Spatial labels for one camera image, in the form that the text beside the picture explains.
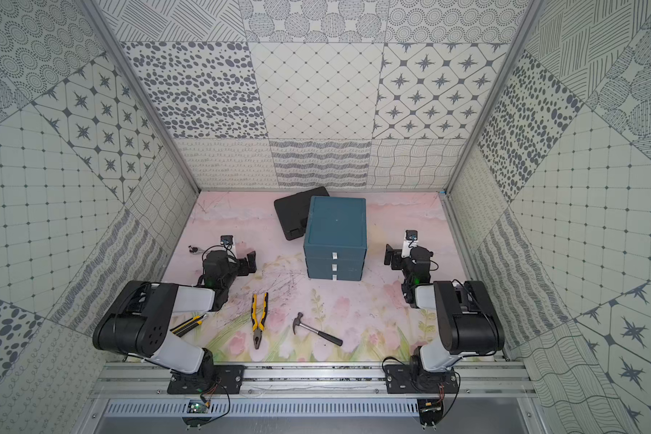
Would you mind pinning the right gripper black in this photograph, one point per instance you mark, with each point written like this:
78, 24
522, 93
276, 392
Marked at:
394, 258

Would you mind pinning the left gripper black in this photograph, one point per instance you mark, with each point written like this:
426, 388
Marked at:
243, 263

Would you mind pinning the teal drawer cabinet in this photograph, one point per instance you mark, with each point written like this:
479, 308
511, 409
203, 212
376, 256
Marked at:
335, 243

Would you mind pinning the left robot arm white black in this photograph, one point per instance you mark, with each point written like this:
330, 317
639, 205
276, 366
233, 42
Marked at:
138, 321

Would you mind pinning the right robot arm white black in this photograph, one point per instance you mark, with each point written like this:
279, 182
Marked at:
467, 322

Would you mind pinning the yellow black pliers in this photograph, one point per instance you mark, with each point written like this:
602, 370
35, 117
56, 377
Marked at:
258, 318

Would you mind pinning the black plastic case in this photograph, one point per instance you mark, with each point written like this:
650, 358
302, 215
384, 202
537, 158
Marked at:
293, 212

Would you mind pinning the black claw hammer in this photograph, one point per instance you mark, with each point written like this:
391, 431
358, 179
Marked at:
298, 322

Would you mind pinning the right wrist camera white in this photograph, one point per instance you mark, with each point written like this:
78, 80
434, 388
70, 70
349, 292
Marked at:
410, 241

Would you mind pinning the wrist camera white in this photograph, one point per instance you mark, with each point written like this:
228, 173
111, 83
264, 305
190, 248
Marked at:
226, 241
410, 241

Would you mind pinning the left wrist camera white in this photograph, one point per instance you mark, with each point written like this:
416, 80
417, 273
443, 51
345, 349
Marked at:
226, 241

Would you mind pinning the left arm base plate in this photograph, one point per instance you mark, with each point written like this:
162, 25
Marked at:
220, 378

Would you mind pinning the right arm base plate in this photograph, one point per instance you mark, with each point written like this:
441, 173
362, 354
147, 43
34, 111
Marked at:
412, 380

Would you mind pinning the aluminium mounting rail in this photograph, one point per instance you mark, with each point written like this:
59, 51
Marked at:
327, 380

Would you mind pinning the white slotted cable duct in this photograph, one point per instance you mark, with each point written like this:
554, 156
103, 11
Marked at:
263, 407

